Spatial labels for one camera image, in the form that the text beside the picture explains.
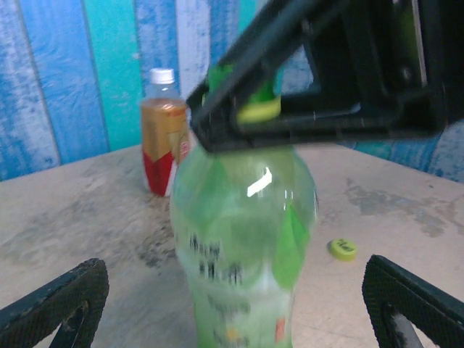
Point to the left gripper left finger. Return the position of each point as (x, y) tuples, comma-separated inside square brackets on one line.
[(83, 282)]

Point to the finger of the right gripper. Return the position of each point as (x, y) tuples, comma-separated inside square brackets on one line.
[(261, 43), (326, 123)]

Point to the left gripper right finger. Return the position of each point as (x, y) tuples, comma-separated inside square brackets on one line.
[(398, 286)]

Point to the green bottle cap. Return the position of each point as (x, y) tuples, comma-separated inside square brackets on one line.
[(342, 250)]

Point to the green plastic bottle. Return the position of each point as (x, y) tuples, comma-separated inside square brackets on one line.
[(239, 217)]

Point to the amber bottle red gold label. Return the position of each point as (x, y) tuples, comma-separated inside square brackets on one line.
[(159, 145)]

